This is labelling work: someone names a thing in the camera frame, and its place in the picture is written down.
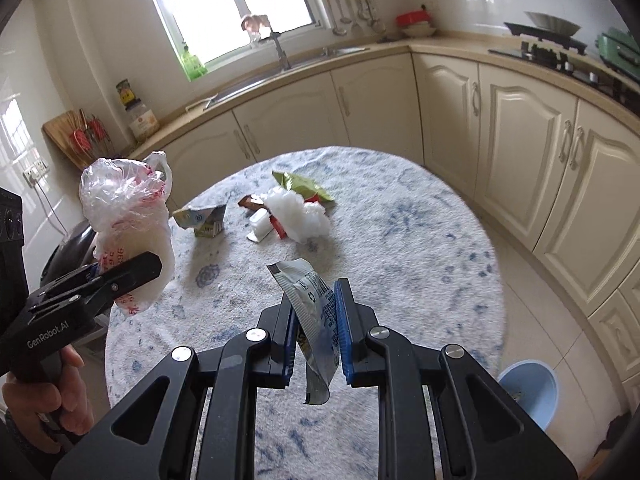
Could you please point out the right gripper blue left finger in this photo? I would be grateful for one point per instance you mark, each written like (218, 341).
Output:
(275, 367)

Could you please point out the chrome kitchen faucet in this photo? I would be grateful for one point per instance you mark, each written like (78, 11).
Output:
(283, 60)

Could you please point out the green dish soap bottle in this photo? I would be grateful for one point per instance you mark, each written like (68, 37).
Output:
(191, 64)

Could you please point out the person's left hand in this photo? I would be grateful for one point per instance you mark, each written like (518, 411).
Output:
(26, 402)

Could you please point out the small red candy wrapper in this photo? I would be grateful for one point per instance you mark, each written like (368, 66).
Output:
(277, 226)

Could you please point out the clear bag red print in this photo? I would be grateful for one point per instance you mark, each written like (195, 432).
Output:
(124, 201)

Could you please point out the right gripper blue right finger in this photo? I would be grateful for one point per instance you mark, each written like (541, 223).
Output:
(361, 365)

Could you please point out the cream lower cabinets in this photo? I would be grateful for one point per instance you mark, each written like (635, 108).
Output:
(549, 158)

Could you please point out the pink cloth on faucet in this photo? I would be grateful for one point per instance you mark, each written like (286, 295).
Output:
(254, 24)

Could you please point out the white wall socket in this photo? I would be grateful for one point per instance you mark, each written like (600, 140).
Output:
(35, 172)

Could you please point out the yellow label sauce bottle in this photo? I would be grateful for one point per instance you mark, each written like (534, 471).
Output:
(126, 95)

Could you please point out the red utensil rack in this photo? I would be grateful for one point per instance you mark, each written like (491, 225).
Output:
(90, 138)

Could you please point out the stainless steel double sink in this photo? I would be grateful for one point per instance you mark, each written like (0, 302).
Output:
(252, 81)

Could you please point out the steel wok on stove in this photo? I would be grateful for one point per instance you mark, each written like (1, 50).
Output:
(553, 23)

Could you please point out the light blue trash bin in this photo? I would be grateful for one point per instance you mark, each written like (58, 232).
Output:
(534, 387)

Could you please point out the large clear lidded jar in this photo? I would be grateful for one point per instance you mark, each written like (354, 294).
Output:
(142, 121)

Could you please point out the wooden cutting board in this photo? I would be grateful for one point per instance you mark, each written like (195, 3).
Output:
(63, 131)

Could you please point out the blue floral white tablecloth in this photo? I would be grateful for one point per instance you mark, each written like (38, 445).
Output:
(410, 247)

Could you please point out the black gas stove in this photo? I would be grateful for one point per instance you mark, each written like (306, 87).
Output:
(574, 66)

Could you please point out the kitchen window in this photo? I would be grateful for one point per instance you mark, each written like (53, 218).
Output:
(212, 28)

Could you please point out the green electric cooker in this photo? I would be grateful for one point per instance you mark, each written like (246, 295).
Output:
(618, 50)

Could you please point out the white fluffy plastic bag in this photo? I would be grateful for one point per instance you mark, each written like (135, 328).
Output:
(300, 221)

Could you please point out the black chair beside table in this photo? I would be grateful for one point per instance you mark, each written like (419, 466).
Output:
(74, 251)

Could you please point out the silver foil snack wrapper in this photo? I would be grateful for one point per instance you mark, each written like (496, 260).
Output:
(314, 305)

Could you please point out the red lidded container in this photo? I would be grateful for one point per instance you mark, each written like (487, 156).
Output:
(413, 17)

